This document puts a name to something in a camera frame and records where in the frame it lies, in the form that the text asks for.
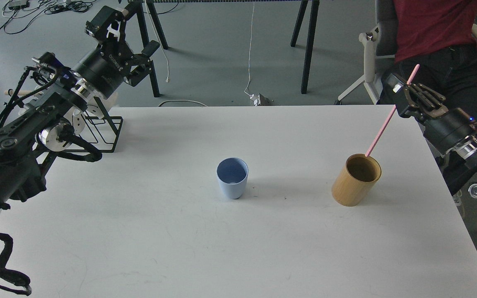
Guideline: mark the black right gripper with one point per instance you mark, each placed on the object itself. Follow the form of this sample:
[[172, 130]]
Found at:
[[447, 131]]

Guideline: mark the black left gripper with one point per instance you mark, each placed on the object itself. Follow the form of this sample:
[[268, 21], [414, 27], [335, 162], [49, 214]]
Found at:
[[113, 62]]

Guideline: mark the pink chopstick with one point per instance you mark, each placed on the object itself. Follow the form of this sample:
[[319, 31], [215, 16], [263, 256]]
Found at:
[[391, 113]]

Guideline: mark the light blue plastic cup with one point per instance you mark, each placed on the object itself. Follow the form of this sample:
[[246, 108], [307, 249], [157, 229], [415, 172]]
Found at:
[[232, 176]]

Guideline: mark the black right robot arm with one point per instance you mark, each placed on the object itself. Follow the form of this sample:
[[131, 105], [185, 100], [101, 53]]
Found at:
[[460, 170]]

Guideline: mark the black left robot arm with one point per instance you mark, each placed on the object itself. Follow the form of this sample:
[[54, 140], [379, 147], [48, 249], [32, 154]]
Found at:
[[47, 111]]

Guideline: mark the white cup on rack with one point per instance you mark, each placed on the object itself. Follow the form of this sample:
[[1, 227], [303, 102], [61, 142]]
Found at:
[[111, 101]]

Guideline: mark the bamboo wooden cup holder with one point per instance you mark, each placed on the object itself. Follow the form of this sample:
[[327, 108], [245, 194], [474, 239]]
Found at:
[[355, 180]]

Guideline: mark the black table legs left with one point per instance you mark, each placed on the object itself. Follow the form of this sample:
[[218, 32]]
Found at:
[[145, 9]]

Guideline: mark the black table legs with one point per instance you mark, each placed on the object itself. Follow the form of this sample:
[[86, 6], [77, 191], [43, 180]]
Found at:
[[145, 9], [310, 38]]

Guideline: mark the person in red shirt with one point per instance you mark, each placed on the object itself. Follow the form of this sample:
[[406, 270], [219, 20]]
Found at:
[[437, 36]]

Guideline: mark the grey office chair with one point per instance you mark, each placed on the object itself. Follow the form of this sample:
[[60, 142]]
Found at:
[[380, 47]]

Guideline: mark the white power adapter on floor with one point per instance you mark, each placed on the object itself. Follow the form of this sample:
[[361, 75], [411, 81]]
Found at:
[[258, 100]]

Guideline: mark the black table legs right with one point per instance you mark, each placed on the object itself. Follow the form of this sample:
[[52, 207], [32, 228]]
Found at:
[[310, 38]]

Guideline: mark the black wire dish rack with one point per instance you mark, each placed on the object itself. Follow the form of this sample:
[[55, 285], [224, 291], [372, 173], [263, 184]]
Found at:
[[98, 128]]

